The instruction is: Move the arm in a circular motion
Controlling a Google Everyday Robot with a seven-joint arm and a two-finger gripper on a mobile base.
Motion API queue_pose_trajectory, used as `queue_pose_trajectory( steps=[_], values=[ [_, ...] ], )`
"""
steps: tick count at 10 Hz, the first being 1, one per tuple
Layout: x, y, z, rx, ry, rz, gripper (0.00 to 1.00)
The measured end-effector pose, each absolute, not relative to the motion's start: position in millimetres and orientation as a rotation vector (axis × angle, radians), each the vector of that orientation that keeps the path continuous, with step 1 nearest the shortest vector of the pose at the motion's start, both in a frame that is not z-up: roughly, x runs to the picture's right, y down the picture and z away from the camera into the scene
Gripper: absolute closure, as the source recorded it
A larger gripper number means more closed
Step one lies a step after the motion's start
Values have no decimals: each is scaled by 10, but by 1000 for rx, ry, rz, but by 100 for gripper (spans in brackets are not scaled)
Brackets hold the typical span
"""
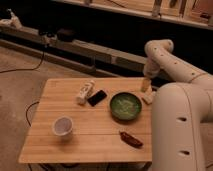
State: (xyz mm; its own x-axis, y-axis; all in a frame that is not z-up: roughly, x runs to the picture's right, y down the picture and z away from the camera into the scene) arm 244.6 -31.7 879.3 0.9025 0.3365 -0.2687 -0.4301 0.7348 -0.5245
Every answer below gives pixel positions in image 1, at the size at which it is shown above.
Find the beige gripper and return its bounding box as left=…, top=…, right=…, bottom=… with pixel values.
left=141, top=77, right=156, bottom=105

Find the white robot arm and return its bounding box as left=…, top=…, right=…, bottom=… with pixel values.
left=143, top=39, right=213, bottom=171

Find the green bowl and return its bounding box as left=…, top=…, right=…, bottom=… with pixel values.
left=109, top=92, right=142, bottom=121

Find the red-brown chili pepper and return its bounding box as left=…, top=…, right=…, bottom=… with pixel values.
left=120, top=132, right=143, bottom=148

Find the black phone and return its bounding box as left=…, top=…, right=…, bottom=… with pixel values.
left=88, top=90, right=107, bottom=106

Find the wooden table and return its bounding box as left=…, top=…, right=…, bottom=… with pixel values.
left=19, top=78, right=152, bottom=163

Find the white cup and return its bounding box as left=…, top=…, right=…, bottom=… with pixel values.
left=52, top=116, right=73, bottom=137

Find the black power adapter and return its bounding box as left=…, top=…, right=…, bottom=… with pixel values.
left=57, top=28, right=75, bottom=42

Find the long wooden shelf rail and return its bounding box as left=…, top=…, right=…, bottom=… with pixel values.
left=0, top=26, right=146, bottom=77

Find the black cable on floor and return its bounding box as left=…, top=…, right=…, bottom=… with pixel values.
left=0, top=46, right=46, bottom=75

